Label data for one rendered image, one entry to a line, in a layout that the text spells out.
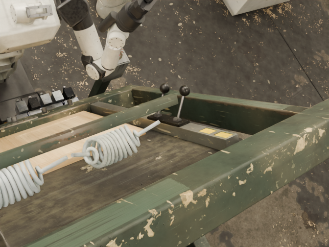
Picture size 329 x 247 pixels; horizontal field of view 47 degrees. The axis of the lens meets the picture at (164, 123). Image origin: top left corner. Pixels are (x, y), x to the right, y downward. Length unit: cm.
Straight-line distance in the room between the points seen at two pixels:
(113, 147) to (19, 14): 78
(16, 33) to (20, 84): 122
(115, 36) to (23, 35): 34
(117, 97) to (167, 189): 125
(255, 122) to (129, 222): 77
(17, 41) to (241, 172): 103
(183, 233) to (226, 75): 291
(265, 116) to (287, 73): 274
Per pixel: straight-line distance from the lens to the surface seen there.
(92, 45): 165
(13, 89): 268
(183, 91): 126
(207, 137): 113
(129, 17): 139
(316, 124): 94
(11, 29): 150
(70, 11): 157
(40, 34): 154
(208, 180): 72
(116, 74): 208
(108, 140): 73
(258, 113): 129
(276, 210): 331
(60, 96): 201
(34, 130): 173
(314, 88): 416
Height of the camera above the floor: 255
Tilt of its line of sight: 58 degrees down
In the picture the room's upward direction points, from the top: 44 degrees clockwise
